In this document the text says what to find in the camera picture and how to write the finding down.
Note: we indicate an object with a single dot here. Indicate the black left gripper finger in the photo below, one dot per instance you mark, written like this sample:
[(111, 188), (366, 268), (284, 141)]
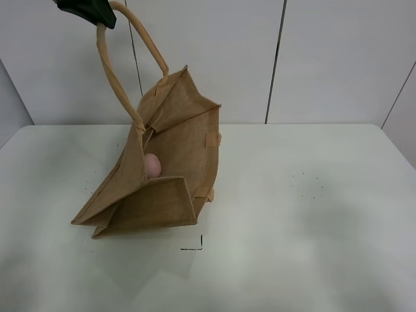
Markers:
[(94, 11)]

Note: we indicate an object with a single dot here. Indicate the pink peach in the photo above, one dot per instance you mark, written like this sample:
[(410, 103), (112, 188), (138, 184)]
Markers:
[(152, 165)]

